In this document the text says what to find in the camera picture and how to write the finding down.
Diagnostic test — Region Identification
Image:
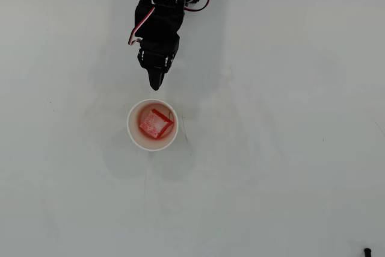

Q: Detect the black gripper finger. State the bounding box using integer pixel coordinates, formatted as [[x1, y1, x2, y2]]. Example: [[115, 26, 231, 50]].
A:
[[147, 68, 167, 92]]

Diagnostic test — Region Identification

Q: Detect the red sugared cube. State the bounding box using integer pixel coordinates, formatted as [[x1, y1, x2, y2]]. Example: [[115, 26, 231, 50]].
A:
[[138, 108, 174, 140]]

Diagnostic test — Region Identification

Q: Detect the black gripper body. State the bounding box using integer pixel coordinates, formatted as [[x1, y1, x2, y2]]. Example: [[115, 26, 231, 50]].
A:
[[134, 15, 184, 73]]

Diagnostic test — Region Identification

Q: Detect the red white gripper servo cable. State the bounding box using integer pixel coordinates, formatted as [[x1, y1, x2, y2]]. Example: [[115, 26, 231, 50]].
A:
[[128, 5, 157, 48]]

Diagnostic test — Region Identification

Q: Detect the tan ribbed paper cup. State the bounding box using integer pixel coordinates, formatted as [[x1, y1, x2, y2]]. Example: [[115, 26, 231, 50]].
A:
[[126, 98, 179, 152]]

